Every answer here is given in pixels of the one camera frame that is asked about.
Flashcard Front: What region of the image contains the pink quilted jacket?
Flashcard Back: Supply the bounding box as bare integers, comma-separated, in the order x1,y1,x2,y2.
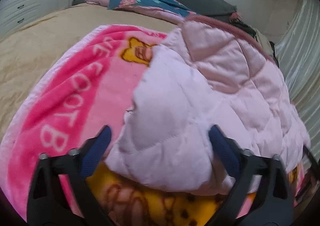
105,16,310,195

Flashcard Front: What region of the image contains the pile of assorted clothes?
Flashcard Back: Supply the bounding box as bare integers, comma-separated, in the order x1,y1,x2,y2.
229,12,279,67

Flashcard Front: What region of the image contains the pink cartoon fleece blanket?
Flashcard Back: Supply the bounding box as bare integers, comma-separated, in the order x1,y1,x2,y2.
0,24,311,226

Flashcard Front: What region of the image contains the beige bed cover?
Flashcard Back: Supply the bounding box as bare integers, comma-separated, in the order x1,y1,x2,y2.
1,4,175,136

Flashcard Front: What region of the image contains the cream satin curtain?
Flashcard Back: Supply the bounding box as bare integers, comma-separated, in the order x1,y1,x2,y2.
276,0,319,159

